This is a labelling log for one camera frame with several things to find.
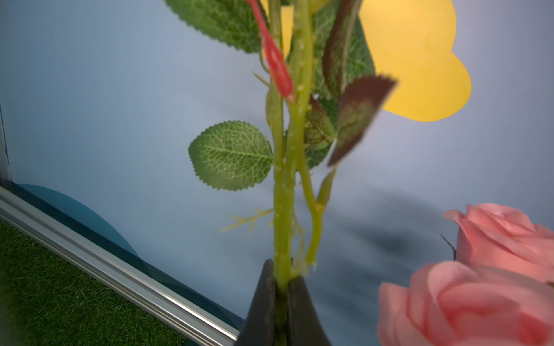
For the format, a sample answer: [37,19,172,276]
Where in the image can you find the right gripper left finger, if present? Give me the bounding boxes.
[234,259,276,346]

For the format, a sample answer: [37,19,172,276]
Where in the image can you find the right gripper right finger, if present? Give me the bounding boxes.
[287,276,332,346]

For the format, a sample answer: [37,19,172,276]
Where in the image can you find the single pink rose stem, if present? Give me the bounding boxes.
[377,261,553,345]

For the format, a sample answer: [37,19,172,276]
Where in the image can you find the small pink spray stem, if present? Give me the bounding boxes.
[167,1,397,292]

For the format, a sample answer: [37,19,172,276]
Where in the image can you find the green artificial grass mat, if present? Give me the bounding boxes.
[1,223,187,346]

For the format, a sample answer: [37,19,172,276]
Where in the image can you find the horizontal aluminium frame bar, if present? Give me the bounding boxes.
[1,188,238,345]

